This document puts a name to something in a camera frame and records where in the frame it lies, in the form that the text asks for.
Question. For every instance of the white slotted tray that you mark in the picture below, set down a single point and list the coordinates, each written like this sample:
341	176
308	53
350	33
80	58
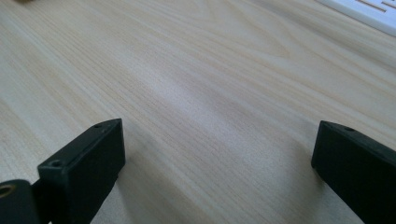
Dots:
370	12

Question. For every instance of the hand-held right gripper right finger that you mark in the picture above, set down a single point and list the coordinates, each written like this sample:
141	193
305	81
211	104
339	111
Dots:
358	168

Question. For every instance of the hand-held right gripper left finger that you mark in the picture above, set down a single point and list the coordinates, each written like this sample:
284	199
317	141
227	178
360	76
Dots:
81	171

